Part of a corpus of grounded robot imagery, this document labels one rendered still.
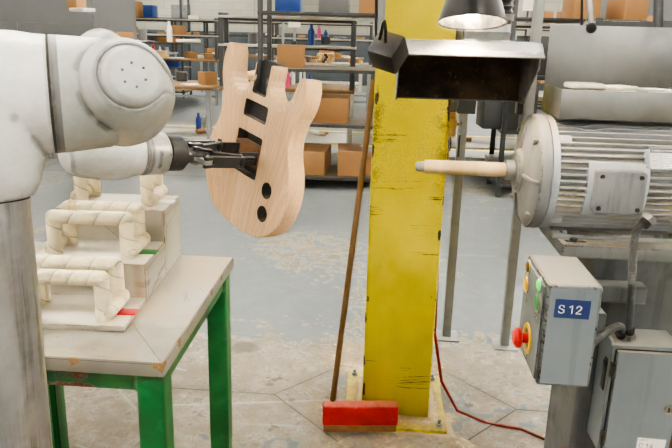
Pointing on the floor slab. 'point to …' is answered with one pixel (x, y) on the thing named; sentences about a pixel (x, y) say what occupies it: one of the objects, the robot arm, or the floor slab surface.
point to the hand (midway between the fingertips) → (245, 153)
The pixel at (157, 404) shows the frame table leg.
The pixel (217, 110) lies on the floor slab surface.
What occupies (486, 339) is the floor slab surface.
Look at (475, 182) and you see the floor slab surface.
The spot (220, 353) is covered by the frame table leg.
